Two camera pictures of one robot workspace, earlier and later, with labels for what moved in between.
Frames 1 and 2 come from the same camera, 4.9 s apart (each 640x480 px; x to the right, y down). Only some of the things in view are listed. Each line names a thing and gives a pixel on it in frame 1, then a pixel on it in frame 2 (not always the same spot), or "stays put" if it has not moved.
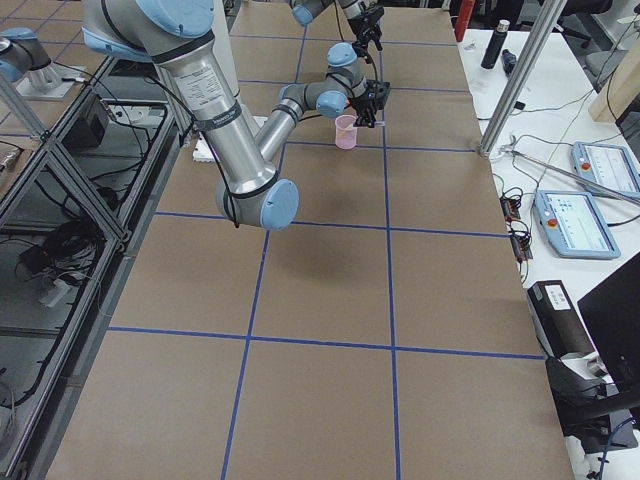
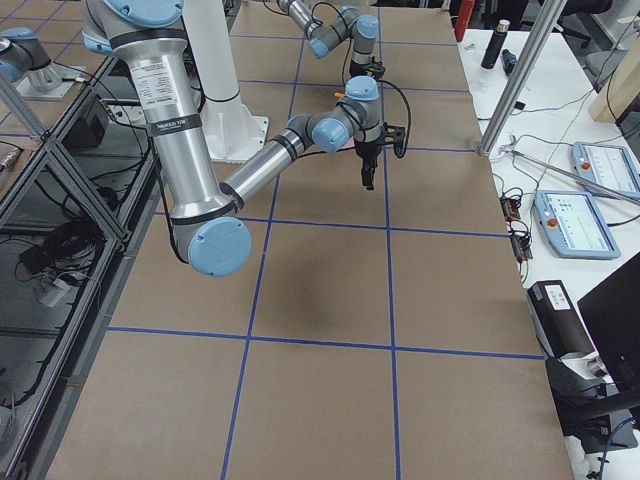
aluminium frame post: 523,75 stays put
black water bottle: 495,44 stays put
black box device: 556,320 stays put
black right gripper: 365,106 to 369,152
